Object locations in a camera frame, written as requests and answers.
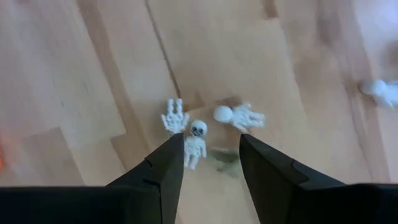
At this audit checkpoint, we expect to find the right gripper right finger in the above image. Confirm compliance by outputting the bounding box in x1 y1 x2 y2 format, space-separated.
238 133 398 224

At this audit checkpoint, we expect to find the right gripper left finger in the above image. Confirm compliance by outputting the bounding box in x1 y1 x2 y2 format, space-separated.
0 133 185 224

